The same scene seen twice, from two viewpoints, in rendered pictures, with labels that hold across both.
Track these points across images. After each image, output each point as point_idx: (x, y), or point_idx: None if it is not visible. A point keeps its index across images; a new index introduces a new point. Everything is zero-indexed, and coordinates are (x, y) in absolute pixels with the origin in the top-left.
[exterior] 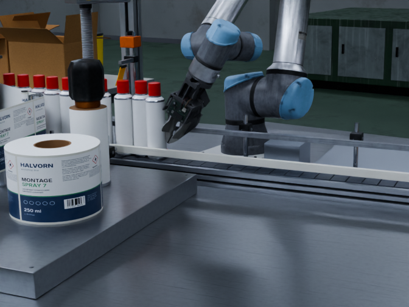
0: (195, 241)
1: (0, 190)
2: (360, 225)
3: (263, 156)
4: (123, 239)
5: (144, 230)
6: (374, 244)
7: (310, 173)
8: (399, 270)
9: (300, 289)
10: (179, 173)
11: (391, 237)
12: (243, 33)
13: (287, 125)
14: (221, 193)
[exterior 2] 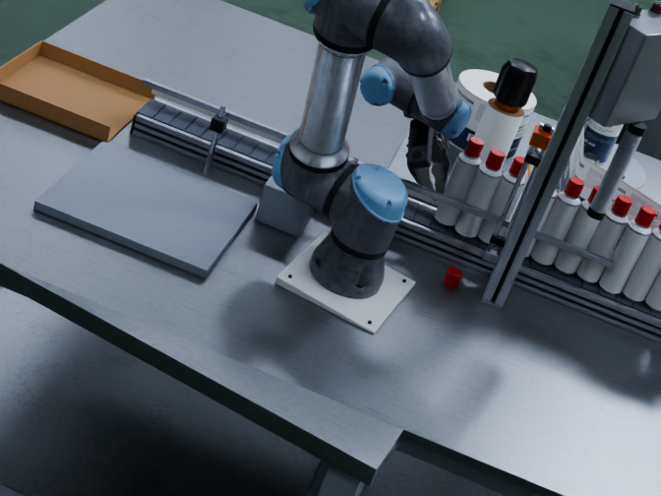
0: (354, 121)
1: None
2: None
3: (318, 237)
4: None
5: (401, 142)
6: (212, 89)
7: (264, 151)
8: (202, 63)
9: (272, 64)
10: (403, 178)
11: (196, 93)
12: (387, 58)
13: (284, 412)
14: None
